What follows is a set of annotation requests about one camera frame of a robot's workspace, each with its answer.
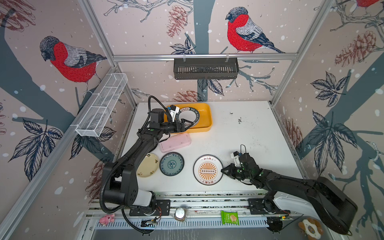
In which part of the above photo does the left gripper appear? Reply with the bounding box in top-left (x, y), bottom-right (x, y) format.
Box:
top-left (159, 119), bottom-right (193, 135)

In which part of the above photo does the small green rim plate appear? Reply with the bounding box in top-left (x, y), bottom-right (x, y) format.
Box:
top-left (175, 107), bottom-right (200, 126)

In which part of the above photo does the large orange sunburst plate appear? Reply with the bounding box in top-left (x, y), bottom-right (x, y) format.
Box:
top-left (193, 155), bottom-right (224, 186)

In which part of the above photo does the teal patterned plate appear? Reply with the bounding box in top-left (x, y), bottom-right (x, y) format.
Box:
top-left (160, 152), bottom-right (185, 177)

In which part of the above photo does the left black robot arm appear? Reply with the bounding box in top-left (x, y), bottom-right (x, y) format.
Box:
top-left (99, 109), bottom-right (194, 214)

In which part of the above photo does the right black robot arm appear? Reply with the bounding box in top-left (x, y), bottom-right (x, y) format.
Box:
top-left (221, 152), bottom-right (358, 235)

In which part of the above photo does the yellow plastic bin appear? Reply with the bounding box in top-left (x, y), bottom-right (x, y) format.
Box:
top-left (166, 103), bottom-right (213, 134)

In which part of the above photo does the pink rectangular box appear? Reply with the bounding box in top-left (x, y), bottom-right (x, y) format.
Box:
top-left (159, 133), bottom-right (192, 153)

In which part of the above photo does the green snack packet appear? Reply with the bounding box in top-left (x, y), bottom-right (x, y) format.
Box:
top-left (221, 211), bottom-right (240, 225)

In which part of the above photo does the pale yellow plate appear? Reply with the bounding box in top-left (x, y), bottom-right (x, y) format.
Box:
top-left (136, 153), bottom-right (160, 178)

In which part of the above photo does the brown white flower toy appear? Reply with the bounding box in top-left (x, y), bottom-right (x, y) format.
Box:
top-left (298, 218), bottom-right (324, 240)

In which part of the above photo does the pink pig toy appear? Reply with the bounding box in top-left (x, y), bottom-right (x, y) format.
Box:
top-left (99, 214), bottom-right (115, 227)

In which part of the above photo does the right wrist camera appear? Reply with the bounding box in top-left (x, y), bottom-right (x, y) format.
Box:
top-left (231, 151), bottom-right (242, 167)

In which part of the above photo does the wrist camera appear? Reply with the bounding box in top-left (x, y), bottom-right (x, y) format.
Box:
top-left (231, 151), bottom-right (242, 167)
top-left (168, 105), bottom-right (180, 122)

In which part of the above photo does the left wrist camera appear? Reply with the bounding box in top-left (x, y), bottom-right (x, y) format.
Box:
top-left (168, 105), bottom-right (180, 122)

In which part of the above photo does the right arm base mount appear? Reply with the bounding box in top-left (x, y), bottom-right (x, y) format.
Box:
top-left (247, 199), bottom-right (291, 215)

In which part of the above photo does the black wall basket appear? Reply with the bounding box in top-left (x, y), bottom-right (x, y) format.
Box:
top-left (174, 58), bottom-right (239, 80)

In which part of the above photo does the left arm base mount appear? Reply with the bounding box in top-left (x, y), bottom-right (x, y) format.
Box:
top-left (129, 200), bottom-right (171, 217)

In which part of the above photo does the white wire mesh shelf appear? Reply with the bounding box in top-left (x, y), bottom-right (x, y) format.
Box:
top-left (76, 73), bottom-right (128, 138)

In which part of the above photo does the black cable at base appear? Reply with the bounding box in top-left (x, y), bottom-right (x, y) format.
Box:
top-left (120, 206), bottom-right (160, 235)

